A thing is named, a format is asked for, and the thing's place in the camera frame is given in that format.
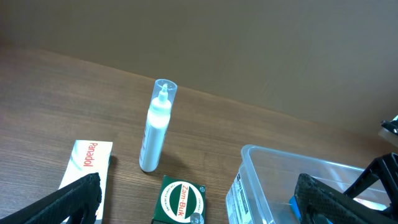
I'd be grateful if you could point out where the white squeeze bottle clear cap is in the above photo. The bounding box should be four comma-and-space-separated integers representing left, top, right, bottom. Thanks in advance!
139, 79, 178, 172

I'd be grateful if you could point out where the clear plastic container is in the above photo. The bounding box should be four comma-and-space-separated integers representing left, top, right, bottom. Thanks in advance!
226, 145, 363, 224

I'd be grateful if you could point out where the green Zam-Buk box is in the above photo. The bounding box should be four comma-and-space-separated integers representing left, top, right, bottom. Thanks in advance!
151, 175, 206, 224

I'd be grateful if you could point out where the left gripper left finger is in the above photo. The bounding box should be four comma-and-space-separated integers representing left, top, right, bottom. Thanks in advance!
1, 172, 102, 224

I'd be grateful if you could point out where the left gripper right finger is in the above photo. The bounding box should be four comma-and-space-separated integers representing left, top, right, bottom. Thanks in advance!
294, 153, 397, 224

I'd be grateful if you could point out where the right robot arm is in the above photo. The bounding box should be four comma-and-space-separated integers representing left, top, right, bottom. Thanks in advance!
378, 116, 398, 147

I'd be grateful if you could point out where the white Panadol box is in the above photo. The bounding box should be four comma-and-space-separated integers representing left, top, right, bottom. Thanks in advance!
59, 140, 113, 224

